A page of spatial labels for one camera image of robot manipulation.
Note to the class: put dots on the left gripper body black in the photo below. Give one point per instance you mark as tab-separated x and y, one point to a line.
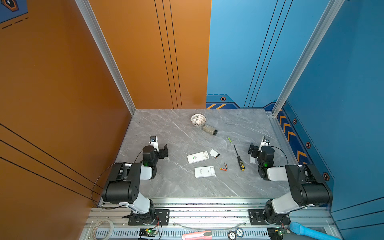
161	155

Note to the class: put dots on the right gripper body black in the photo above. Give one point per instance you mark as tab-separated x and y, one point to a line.
256	153

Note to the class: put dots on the black yellow handled screwdriver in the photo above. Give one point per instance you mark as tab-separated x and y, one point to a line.
240	162

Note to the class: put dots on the white battery cover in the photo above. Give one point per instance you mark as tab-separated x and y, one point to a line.
213	153

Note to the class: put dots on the white air conditioner remote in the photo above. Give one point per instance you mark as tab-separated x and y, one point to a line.
205	172

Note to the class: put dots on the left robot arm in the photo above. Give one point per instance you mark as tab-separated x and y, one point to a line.
123	187

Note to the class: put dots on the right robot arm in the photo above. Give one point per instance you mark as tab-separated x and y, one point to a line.
307	188

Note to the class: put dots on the white mesh basket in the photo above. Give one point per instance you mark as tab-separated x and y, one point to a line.
198	119

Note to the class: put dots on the beige black small bottle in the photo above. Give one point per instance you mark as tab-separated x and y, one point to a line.
210	130

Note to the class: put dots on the green circuit board left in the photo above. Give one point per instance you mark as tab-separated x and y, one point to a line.
148	234

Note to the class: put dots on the green circuit board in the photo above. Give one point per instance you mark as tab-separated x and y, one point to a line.
275	234
148	234

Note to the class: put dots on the green circuit board right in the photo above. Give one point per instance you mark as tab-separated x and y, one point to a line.
275	234

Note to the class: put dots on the blue foam tube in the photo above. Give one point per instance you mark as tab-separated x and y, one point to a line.
299	229

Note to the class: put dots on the pink utility knife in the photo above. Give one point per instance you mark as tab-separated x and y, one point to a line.
203	235

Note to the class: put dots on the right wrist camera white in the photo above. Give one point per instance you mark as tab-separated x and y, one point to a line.
265	142

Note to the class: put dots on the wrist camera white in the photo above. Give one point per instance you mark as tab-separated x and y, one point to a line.
154	142
265	142

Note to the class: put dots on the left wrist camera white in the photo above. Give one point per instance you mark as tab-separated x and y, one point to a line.
154	142

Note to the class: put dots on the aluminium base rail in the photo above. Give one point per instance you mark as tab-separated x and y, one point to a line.
220	215

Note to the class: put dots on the aluminium corner post left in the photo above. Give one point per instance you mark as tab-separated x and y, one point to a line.
101	42

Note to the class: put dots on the aluminium corner post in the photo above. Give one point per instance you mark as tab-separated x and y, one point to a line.
318	34
101	42

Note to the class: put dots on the aluminium corner post right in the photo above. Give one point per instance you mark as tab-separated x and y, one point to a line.
318	34

